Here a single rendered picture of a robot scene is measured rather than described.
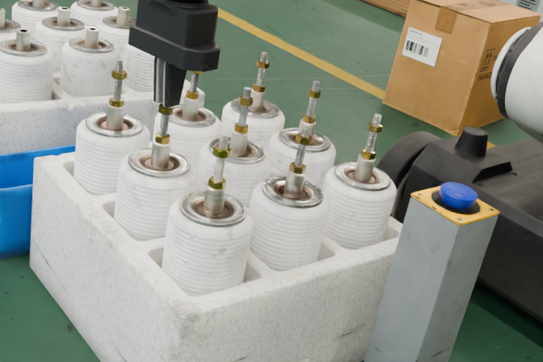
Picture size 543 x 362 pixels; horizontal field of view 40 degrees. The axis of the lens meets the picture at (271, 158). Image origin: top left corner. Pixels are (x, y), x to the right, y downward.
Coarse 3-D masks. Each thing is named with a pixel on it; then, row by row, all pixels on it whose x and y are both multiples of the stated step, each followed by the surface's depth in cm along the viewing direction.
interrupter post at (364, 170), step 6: (360, 156) 97; (360, 162) 96; (366, 162) 96; (372, 162) 96; (360, 168) 96; (366, 168) 96; (372, 168) 97; (354, 174) 98; (360, 174) 97; (366, 174) 97; (360, 180) 97; (366, 180) 97
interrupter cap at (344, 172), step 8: (336, 168) 98; (344, 168) 99; (352, 168) 100; (376, 168) 100; (336, 176) 97; (344, 176) 97; (352, 176) 98; (376, 176) 99; (384, 176) 99; (352, 184) 95; (360, 184) 95; (368, 184) 96; (376, 184) 96; (384, 184) 97
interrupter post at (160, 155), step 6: (156, 144) 89; (162, 144) 90; (168, 144) 90; (156, 150) 90; (162, 150) 89; (168, 150) 90; (156, 156) 90; (162, 156) 90; (168, 156) 90; (150, 162) 91; (156, 162) 90; (162, 162) 90; (168, 162) 91
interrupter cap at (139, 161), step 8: (136, 152) 92; (144, 152) 93; (176, 152) 94; (128, 160) 90; (136, 160) 91; (144, 160) 91; (176, 160) 93; (184, 160) 93; (136, 168) 88; (144, 168) 89; (152, 168) 89; (160, 168) 90; (168, 168) 91; (176, 168) 90; (184, 168) 91; (152, 176) 88; (160, 176) 88; (168, 176) 88; (176, 176) 89
